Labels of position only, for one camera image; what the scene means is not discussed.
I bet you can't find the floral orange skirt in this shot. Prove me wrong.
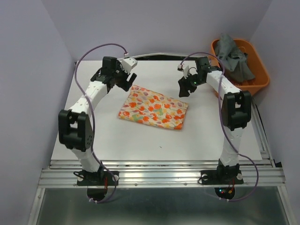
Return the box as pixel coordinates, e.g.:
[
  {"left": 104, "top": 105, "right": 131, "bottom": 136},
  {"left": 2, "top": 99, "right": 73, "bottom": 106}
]
[{"left": 118, "top": 85, "right": 188, "bottom": 130}]

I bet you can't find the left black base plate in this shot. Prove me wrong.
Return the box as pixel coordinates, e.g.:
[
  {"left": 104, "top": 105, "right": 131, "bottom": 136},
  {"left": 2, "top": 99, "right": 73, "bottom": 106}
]
[{"left": 73, "top": 170, "right": 119, "bottom": 187}]

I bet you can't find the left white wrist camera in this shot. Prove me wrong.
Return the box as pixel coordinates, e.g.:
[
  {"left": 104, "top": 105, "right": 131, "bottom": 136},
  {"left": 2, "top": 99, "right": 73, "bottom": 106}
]
[{"left": 120, "top": 57, "right": 138, "bottom": 74}]

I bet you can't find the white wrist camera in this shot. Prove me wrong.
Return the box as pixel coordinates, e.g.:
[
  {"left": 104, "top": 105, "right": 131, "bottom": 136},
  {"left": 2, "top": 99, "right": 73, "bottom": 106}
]
[
  {"left": 177, "top": 64, "right": 190, "bottom": 79},
  {"left": 120, "top": 57, "right": 138, "bottom": 74}
]

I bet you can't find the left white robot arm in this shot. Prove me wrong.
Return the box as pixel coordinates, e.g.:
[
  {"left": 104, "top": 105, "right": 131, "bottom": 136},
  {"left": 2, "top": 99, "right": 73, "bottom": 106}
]
[{"left": 58, "top": 57, "right": 137, "bottom": 185}]

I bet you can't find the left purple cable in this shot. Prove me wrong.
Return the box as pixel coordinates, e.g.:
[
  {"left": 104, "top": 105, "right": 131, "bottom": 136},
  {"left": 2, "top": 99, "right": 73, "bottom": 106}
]
[{"left": 74, "top": 43, "right": 130, "bottom": 204}]

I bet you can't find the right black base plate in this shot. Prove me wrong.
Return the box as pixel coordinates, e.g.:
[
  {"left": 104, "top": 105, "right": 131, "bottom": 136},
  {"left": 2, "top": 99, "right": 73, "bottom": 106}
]
[{"left": 197, "top": 170, "right": 244, "bottom": 186}]

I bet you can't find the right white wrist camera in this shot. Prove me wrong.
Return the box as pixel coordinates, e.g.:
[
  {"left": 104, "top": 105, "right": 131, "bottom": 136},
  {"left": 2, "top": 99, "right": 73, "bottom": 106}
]
[{"left": 177, "top": 64, "right": 190, "bottom": 79}]

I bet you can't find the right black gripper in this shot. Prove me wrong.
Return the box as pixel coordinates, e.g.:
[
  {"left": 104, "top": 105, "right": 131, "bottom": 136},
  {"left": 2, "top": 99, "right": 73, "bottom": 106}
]
[{"left": 178, "top": 72, "right": 204, "bottom": 98}]

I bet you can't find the aluminium rail frame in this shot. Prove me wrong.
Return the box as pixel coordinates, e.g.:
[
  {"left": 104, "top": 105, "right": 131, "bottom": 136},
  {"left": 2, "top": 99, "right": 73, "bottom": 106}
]
[{"left": 28, "top": 103, "right": 297, "bottom": 225}]

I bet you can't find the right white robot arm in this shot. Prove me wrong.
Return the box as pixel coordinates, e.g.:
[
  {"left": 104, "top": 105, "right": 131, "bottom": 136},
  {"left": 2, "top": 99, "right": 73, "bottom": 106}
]
[{"left": 178, "top": 57, "right": 251, "bottom": 185}]

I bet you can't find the orange plastic basket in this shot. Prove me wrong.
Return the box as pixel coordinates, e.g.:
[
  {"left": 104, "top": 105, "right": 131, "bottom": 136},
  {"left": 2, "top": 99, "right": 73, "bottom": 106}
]
[{"left": 211, "top": 34, "right": 270, "bottom": 95}]

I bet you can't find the grey skirt in basket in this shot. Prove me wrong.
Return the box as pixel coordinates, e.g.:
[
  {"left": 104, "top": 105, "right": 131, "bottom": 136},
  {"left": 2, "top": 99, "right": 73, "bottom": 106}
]
[{"left": 215, "top": 33, "right": 255, "bottom": 83}]

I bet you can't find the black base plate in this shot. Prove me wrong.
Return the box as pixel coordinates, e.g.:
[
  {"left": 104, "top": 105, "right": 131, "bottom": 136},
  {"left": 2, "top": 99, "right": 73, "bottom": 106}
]
[
  {"left": 197, "top": 170, "right": 244, "bottom": 186},
  {"left": 73, "top": 170, "right": 119, "bottom": 187}
]

